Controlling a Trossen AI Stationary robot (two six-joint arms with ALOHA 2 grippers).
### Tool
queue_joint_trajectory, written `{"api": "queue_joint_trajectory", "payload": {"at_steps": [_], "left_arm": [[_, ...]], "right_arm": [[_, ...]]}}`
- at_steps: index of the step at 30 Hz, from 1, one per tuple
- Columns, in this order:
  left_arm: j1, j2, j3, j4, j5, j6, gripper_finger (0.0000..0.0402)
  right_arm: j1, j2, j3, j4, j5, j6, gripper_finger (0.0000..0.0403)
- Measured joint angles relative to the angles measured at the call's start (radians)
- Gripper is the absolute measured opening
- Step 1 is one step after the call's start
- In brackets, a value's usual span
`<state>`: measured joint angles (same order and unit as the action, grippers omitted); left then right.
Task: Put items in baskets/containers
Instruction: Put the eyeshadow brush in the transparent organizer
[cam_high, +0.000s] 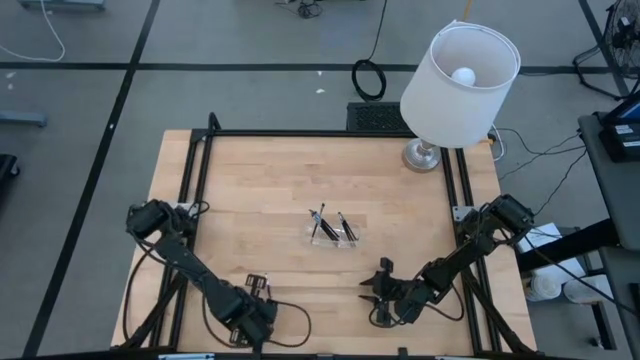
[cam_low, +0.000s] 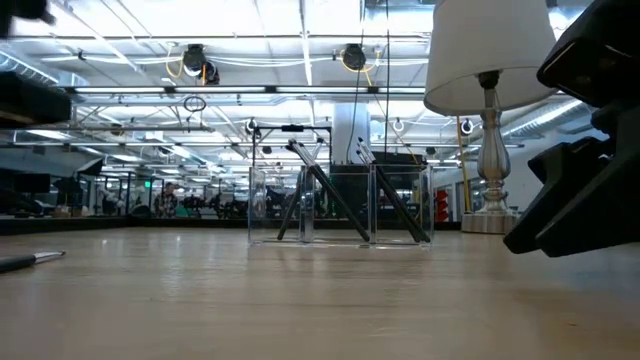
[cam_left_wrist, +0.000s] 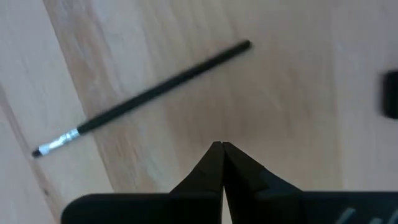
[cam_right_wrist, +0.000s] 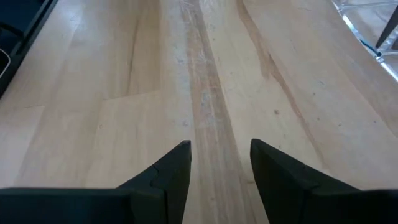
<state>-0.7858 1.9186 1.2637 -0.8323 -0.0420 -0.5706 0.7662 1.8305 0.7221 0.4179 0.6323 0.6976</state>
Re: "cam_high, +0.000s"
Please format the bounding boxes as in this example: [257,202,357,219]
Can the blue-screen tablet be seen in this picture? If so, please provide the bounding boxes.
[602,89,640,126]

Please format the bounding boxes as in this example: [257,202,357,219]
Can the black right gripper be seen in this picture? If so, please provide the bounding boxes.
[359,257,402,329]

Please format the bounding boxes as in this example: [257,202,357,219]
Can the black floor equipment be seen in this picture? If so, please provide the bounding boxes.
[0,153,21,182]

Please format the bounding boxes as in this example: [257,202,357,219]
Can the table lamp white shade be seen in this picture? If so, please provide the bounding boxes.
[399,18,523,175]

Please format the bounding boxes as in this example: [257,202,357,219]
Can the white floor cable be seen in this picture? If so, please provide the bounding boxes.
[0,0,67,64]

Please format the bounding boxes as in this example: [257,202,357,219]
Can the black mesh-top box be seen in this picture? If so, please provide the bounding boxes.
[345,101,414,133]

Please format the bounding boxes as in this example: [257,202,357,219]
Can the left arm black base cable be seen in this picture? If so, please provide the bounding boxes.
[122,247,151,346]

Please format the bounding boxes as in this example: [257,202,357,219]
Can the grey side desk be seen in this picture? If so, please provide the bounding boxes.
[577,112,640,360]

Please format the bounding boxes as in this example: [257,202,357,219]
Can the black box white labels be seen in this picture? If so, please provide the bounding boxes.
[598,121,640,164]

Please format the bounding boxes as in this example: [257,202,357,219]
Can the tangled black cable pile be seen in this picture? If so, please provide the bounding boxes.
[274,0,325,20]

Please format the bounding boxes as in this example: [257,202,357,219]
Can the white cardboard box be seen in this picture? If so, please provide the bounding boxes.
[514,222,562,256]

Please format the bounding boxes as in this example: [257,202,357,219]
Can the coiled black floor cable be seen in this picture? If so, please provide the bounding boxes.
[350,0,390,103]

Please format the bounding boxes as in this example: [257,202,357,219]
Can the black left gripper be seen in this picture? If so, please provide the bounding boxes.
[229,272,280,350]

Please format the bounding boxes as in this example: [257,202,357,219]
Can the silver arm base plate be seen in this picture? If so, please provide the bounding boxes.
[451,204,476,224]

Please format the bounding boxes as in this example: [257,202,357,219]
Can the black desk crossbar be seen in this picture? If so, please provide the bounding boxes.
[516,217,621,274]

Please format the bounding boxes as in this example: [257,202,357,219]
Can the black aluminium table frame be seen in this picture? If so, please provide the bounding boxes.
[110,111,540,360]

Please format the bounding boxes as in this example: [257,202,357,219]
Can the grey furniture foot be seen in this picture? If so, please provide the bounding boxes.
[0,110,49,129]

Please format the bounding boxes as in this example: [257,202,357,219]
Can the grey furniture base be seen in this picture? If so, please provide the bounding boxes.
[17,0,107,12]

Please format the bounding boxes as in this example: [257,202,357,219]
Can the black standing fan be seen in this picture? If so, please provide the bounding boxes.
[572,0,640,101]

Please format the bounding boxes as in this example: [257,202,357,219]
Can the white paper towel roll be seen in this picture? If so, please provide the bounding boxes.
[527,264,569,303]
[563,273,615,305]

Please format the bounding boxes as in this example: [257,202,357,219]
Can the clear acrylic compartment container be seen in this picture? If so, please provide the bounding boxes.
[304,222,360,250]

